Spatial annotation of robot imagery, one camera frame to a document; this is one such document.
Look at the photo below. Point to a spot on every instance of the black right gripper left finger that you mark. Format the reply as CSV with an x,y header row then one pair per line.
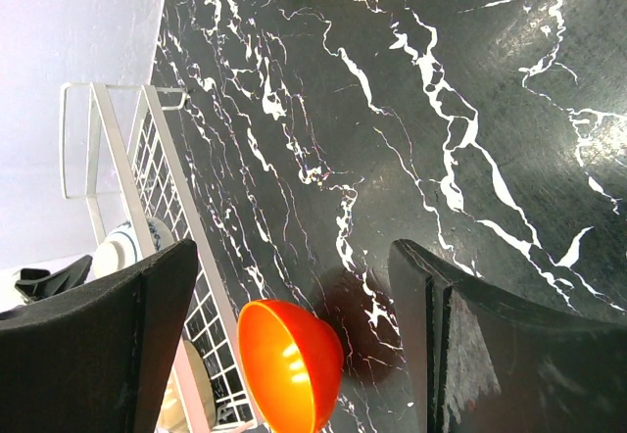
x,y
97,358

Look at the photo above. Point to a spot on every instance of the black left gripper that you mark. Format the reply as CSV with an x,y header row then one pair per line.
x,y
37,284

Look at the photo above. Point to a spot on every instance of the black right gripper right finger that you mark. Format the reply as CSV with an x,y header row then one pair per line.
x,y
481,359

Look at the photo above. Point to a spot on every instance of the blue floral porcelain bowl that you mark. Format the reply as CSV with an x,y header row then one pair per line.
x,y
120,248

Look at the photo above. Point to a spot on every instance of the black bowl with beige outside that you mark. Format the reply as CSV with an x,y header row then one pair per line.
x,y
188,404

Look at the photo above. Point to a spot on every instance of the red bowl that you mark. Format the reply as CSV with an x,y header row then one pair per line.
x,y
292,363

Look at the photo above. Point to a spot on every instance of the white wire dish rack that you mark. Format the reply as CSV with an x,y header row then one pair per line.
x,y
133,172

